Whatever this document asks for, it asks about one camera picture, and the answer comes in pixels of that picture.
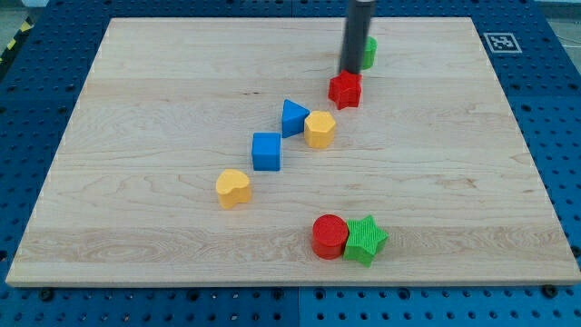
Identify red star block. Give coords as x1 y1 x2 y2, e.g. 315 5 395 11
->
328 70 362 110

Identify light wooden board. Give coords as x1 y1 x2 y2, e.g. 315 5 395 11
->
6 17 580 288

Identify green star block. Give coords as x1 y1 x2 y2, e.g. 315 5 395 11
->
343 214 389 267

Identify blue cube block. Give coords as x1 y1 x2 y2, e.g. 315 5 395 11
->
251 133 281 171

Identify yellow hexagon block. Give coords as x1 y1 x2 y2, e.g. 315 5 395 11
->
304 111 336 149

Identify blue triangle block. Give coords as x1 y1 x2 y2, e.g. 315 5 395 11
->
281 99 310 138

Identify yellow heart block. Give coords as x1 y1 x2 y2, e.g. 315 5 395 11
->
215 169 252 209

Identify red cylinder block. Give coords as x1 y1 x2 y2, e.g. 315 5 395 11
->
311 214 350 260

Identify green cylinder block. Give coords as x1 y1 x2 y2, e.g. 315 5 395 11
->
361 36 378 70

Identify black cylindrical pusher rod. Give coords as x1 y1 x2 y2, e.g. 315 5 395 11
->
338 0 377 74

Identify white fiducial marker tag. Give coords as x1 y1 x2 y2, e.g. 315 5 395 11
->
484 32 522 54

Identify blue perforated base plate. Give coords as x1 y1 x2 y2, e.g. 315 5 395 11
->
1 0 580 326

